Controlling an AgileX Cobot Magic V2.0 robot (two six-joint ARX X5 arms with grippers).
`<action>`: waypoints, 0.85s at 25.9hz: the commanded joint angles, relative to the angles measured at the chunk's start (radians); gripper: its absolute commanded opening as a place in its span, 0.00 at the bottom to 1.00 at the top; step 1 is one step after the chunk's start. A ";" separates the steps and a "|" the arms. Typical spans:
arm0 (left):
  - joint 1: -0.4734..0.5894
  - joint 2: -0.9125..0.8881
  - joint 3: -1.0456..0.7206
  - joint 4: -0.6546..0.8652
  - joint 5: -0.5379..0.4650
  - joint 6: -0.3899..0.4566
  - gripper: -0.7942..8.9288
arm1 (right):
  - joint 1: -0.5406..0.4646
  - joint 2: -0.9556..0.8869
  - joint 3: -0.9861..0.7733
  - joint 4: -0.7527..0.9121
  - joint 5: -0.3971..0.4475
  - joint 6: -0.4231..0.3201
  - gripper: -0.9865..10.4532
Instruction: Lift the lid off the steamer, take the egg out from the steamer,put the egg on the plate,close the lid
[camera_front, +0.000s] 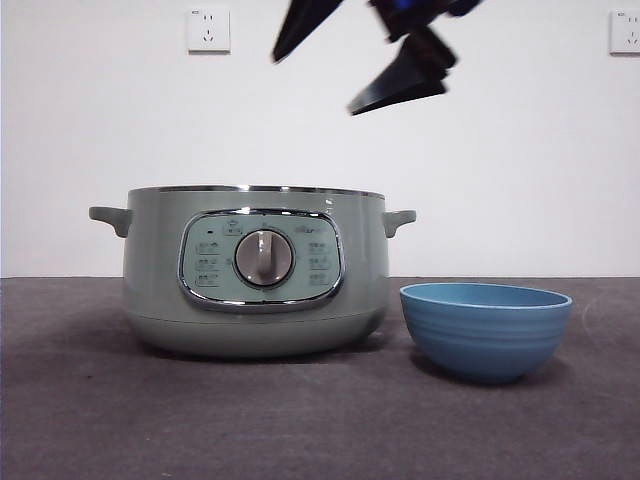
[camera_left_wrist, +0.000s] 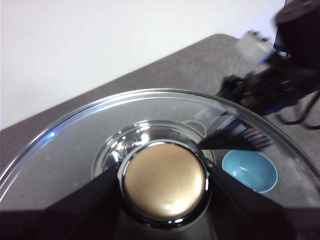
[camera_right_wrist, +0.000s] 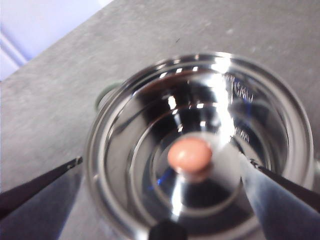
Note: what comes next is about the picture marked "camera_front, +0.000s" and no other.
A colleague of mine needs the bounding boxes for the pale green electric steamer pot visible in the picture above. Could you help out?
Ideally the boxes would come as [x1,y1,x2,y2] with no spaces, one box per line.
[88,184,417,359]

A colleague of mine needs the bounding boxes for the blue ribbed bowl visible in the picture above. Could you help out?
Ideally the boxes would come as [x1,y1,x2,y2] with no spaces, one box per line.
[399,282,573,385]

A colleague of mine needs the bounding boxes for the white wall socket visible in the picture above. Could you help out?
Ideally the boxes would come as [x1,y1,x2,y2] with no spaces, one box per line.
[608,9,640,56]
[187,7,232,55]

